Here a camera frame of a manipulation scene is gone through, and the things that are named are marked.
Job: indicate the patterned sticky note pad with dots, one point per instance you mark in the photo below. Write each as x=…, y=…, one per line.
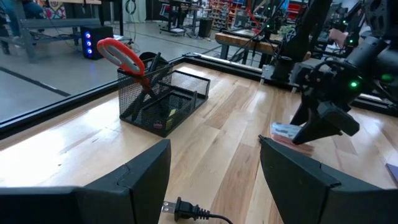
x=286, y=130

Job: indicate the wooden workbench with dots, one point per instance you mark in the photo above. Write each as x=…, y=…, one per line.
x=242, y=40

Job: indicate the grey metal bench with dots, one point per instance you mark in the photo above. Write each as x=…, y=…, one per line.
x=59, y=23

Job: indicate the yellow-green highlighter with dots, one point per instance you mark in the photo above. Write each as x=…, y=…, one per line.
x=170, y=112

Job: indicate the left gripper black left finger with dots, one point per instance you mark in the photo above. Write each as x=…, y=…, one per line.
x=93, y=205

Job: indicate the white banner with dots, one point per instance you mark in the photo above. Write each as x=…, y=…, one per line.
x=133, y=11

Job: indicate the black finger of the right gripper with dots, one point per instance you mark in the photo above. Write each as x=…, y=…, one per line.
x=329, y=121
x=301, y=115

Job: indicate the small green plant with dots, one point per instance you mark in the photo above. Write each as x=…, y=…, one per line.
x=286, y=31

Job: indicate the purple sticky note pad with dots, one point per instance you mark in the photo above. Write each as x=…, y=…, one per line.
x=393, y=172

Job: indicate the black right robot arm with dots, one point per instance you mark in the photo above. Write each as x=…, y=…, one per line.
x=367, y=49

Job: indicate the black trash bin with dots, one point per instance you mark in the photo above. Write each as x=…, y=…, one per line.
x=205, y=27

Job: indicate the colourful wall mural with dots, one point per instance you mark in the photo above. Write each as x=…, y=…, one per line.
x=54, y=11

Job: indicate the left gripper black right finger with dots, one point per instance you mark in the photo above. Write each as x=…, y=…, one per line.
x=326, y=202

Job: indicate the black mesh desk organizer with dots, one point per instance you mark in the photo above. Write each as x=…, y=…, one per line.
x=130, y=90

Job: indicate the black box with LEDs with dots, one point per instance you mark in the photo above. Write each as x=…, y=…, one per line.
x=93, y=40

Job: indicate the parts bin shelf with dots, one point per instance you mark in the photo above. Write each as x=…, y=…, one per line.
x=225, y=14

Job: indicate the person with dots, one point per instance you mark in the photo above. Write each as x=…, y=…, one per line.
x=337, y=35
x=31, y=7

